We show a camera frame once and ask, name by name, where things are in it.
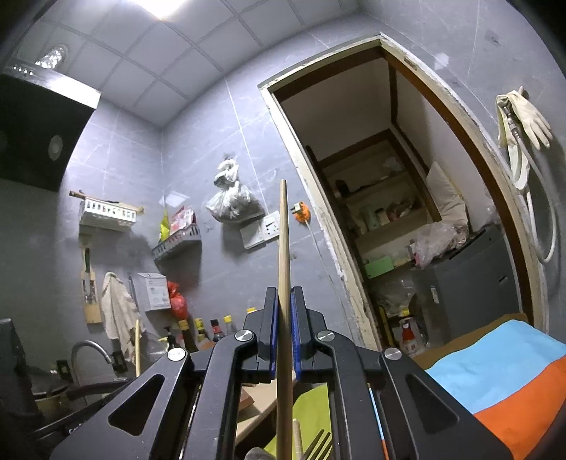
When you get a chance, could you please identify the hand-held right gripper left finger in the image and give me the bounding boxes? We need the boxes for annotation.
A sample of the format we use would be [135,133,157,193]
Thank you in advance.
[51,287,284,460]

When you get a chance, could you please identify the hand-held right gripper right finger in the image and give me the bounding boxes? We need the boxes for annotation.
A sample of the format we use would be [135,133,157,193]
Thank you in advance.
[289,287,516,460]

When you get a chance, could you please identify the brown wooden chopstick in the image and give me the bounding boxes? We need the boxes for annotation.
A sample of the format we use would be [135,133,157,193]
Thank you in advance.
[277,179,296,460]

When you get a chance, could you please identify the metal fork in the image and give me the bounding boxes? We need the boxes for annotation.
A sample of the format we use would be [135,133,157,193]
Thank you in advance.
[304,429,333,460]

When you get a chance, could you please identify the wooden cutting board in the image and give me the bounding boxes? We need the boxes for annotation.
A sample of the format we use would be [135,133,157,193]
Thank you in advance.
[234,381,298,444]

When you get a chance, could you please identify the black appliance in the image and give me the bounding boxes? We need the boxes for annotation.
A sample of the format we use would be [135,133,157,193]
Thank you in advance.
[0,317,34,419]

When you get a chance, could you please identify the metal faucet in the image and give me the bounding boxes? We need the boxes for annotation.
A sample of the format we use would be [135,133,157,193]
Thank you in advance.
[70,339,111,382]

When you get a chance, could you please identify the dark bottle yellow label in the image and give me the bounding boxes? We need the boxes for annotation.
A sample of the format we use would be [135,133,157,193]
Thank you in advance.
[178,319,201,353]

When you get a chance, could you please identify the red plastic bag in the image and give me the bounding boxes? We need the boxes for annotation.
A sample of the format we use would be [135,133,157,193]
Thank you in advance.
[167,281,189,320]

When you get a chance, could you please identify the green box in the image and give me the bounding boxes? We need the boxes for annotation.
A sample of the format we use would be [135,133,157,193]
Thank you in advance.
[364,256,394,279]

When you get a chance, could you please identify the red and white bottle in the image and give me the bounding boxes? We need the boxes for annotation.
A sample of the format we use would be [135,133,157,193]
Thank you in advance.
[399,316,422,355]

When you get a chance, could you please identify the beige hanging towel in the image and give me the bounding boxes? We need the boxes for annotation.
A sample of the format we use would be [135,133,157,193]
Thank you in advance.
[100,271,139,362]

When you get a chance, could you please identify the wooden knife holder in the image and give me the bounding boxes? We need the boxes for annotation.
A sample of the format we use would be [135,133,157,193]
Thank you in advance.
[80,248,102,326]

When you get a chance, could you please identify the wooden storage shelves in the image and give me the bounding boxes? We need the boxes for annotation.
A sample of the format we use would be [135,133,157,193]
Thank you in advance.
[316,128,444,350]

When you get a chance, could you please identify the hanging clear plastic bag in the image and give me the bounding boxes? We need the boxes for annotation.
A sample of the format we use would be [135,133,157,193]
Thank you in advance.
[205,158,265,223]

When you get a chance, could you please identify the red snack packets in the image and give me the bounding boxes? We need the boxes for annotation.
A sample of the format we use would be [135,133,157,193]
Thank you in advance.
[170,206,196,233]

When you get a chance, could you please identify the crumpled clear plastic bag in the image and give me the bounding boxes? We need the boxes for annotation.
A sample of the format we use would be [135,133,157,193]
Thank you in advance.
[410,221,470,269]

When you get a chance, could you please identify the grey washing machine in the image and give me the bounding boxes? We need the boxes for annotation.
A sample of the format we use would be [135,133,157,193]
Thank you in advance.
[412,225,521,343]

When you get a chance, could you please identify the multicolour tablecloth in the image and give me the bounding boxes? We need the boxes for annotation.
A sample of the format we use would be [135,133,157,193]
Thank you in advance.
[239,313,566,460]

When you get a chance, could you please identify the beige pillow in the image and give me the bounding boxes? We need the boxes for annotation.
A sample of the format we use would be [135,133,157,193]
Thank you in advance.
[425,161,469,231]

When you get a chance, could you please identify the wooden rolling stick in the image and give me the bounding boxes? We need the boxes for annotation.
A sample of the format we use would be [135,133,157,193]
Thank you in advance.
[69,190,145,213]

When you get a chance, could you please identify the black range hood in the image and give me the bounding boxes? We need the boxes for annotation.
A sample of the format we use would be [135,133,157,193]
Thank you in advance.
[0,73,102,194]

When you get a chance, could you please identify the cream rubber gloves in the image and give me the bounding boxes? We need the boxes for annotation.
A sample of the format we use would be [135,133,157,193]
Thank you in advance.
[495,89,554,192]

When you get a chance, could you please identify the pan with black handle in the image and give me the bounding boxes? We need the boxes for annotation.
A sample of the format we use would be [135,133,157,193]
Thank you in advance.
[30,377,134,423]

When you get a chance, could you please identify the grey switch cover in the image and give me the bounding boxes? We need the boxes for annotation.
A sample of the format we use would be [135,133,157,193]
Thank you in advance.
[239,221,266,249]

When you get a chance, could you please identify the wooden door frame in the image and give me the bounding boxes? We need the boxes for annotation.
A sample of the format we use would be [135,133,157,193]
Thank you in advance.
[258,35,550,352]

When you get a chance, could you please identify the orange wall hook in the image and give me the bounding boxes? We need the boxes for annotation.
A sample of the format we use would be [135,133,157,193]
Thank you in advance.
[289,201,312,224]

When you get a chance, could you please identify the white wall box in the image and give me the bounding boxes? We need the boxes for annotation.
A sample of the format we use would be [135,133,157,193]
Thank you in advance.
[135,272,171,311]

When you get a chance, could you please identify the grey wall shelf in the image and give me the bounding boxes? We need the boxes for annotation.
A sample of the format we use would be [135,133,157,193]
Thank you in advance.
[151,224,203,263]

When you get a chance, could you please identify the white wall basket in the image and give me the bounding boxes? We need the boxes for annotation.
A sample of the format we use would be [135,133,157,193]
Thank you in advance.
[80,198,138,231]

